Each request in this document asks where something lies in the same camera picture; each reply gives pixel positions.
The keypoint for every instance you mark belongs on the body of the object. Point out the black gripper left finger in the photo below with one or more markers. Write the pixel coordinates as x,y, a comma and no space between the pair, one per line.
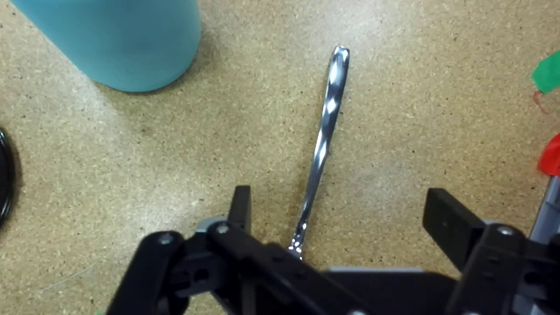
221,273

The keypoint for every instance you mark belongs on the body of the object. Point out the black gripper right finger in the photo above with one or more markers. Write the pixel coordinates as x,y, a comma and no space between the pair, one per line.
501,273

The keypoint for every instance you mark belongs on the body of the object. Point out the silver metal spoon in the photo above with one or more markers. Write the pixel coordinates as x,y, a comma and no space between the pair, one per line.
330,105

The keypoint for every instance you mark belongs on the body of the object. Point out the green tape piece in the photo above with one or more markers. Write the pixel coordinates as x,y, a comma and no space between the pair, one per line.
550,70

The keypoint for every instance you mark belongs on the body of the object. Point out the black round lid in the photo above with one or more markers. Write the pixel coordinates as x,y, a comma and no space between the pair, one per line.
4,175

